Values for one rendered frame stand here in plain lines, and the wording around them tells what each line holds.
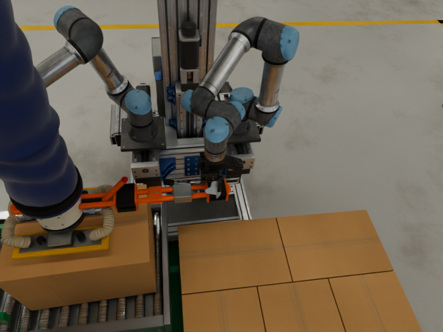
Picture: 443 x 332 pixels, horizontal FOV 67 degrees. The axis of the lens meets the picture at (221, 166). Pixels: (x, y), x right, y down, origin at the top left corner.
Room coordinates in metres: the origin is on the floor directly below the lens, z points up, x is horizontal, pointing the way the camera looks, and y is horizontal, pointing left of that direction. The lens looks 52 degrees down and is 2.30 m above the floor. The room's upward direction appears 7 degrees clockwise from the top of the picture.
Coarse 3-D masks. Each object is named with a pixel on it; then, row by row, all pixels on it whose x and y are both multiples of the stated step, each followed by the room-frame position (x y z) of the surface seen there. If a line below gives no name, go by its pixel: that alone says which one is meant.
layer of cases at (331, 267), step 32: (224, 224) 0.96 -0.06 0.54; (256, 224) 0.98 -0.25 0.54; (288, 224) 1.01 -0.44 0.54; (320, 224) 1.04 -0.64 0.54; (352, 224) 1.06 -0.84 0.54; (192, 256) 0.74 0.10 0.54; (224, 256) 0.76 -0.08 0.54; (256, 256) 0.78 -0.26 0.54; (288, 256) 0.80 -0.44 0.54; (320, 256) 0.83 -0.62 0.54; (352, 256) 0.85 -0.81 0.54; (384, 256) 0.87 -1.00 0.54; (192, 288) 0.57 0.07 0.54; (224, 288) 0.59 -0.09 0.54; (256, 288) 0.62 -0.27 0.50; (288, 288) 0.63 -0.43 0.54; (320, 288) 0.65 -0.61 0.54; (352, 288) 0.67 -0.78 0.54; (384, 288) 0.69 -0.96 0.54; (192, 320) 0.41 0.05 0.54; (224, 320) 0.43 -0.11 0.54; (256, 320) 0.45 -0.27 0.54; (288, 320) 0.46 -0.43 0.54; (320, 320) 0.48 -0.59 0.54; (352, 320) 0.50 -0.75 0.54; (384, 320) 0.52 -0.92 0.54; (416, 320) 0.54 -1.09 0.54
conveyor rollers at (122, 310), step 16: (160, 224) 0.91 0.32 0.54; (160, 240) 0.81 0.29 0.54; (160, 256) 0.72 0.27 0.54; (160, 272) 0.63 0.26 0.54; (0, 288) 0.46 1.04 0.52; (160, 288) 0.55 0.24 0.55; (80, 304) 0.42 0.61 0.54; (144, 304) 0.46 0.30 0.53; (160, 304) 0.47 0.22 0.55; (48, 320) 0.34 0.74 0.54; (64, 320) 0.34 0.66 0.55; (80, 320) 0.35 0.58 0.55
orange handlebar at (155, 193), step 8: (200, 184) 0.76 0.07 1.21; (104, 192) 0.67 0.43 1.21; (144, 192) 0.69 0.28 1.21; (152, 192) 0.69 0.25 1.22; (160, 192) 0.70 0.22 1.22; (200, 192) 0.72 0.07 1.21; (112, 200) 0.64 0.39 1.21; (144, 200) 0.66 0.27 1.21; (152, 200) 0.66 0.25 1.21; (160, 200) 0.67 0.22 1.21; (168, 200) 0.67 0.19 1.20; (16, 208) 0.56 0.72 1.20; (80, 208) 0.59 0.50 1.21
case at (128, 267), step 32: (32, 224) 0.63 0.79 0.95; (96, 224) 0.66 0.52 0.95; (128, 224) 0.68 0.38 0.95; (0, 256) 0.47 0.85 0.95; (64, 256) 0.50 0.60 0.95; (96, 256) 0.52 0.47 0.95; (128, 256) 0.53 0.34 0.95; (32, 288) 0.39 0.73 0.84; (64, 288) 0.42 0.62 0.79; (96, 288) 0.46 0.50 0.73; (128, 288) 0.49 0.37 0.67
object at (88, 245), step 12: (84, 228) 0.57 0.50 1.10; (96, 228) 0.57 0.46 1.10; (36, 240) 0.48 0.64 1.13; (72, 240) 0.51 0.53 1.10; (84, 240) 0.52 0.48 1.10; (96, 240) 0.52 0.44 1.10; (108, 240) 0.53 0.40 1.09; (24, 252) 0.44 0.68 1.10; (36, 252) 0.45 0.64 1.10; (48, 252) 0.45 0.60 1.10; (60, 252) 0.46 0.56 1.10; (72, 252) 0.47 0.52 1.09
